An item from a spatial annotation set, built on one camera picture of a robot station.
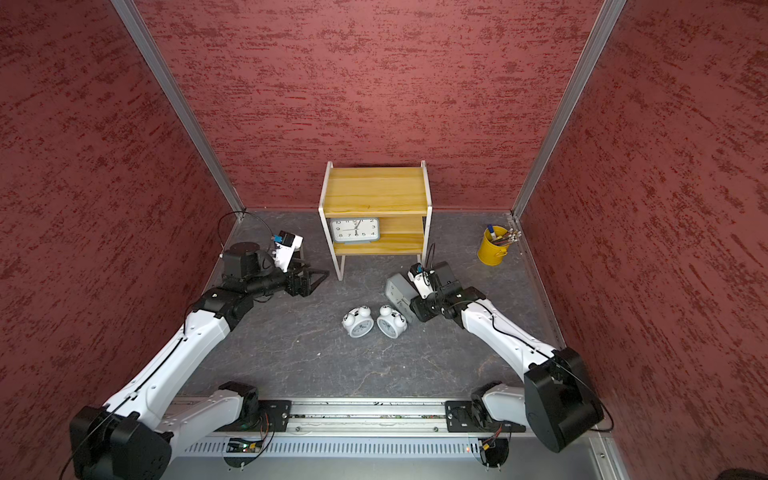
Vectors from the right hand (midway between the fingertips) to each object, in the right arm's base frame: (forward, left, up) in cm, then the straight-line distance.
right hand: (419, 308), depth 86 cm
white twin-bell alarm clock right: (-5, +8, +1) cm, 10 cm away
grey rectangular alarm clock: (+19, +18, +13) cm, 29 cm away
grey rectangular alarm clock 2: (+4, +5, +1) cm, 7 cm away
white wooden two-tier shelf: (+21, +5, +26) cm, 33 cm away
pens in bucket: (+19, -30, +8) cm, 37 cm away
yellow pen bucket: (+21, -27, +2) cm, 34 cm away
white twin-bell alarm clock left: (-4, +18, +1) cm, 18 cm away
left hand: (+3, +27, +15) cm, 31 cm away
